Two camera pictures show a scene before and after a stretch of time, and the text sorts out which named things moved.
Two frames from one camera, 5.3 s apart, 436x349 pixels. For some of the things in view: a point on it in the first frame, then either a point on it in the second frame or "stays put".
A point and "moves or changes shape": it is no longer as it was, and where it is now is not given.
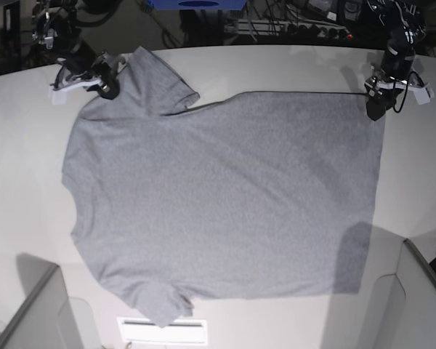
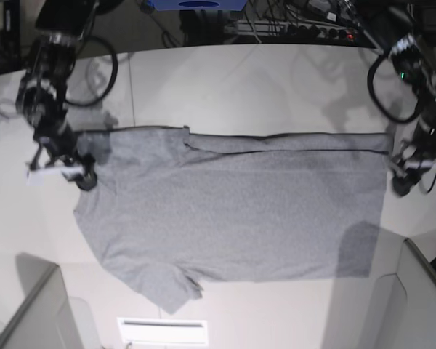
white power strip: (284, 28) stays put
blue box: (198, 5) stays put
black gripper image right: (397, 65) to (428, 139)
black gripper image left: (78, 58) to (62, 142)
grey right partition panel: (411, 308) stays put
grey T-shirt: (251, 195) moves or changes shape
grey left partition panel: (45, 320) stays put
